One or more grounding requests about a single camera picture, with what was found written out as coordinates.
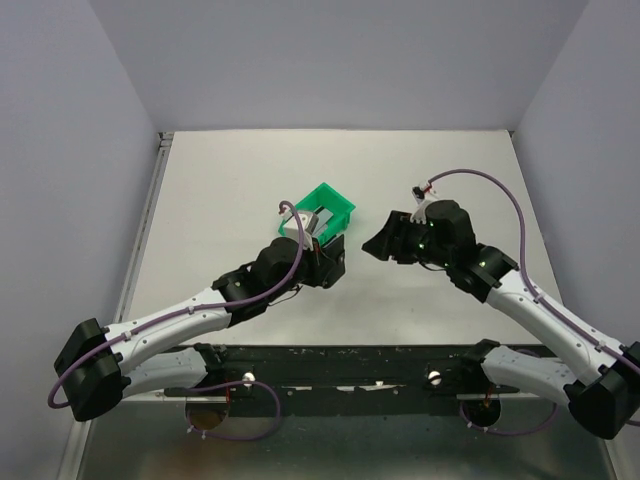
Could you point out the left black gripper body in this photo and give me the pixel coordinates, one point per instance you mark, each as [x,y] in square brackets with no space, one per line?
[310,272]

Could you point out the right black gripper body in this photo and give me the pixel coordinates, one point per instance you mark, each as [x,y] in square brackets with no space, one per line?
[415,243]

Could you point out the green plastic bin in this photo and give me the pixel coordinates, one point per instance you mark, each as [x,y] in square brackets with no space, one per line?
[324,196]

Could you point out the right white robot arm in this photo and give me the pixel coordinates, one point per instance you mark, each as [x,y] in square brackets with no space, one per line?
[594,376]

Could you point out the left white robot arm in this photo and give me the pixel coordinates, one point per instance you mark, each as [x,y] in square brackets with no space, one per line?
[98,366]

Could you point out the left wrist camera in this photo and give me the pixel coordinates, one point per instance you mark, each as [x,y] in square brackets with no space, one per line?
[305,221]

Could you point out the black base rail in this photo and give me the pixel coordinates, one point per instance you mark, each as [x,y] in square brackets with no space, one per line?
[339,381]

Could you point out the aluminium frame rail left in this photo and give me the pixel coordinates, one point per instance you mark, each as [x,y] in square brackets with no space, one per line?
[146,218]

